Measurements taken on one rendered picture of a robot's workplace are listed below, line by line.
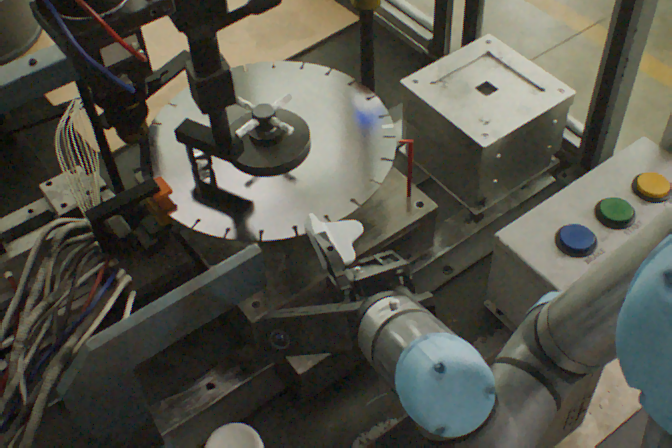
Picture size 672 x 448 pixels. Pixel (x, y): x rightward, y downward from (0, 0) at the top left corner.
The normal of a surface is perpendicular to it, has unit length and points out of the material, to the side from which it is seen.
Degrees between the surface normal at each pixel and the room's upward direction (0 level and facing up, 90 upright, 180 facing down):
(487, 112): 0
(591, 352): 97
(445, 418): 57
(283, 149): 5
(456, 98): 0
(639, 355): 83
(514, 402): 11
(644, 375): 83
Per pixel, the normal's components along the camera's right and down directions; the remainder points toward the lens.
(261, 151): -0.06, -0.60
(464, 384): 0.29, 0.22
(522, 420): 0.35, -0.36
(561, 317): -0.97, -0.02
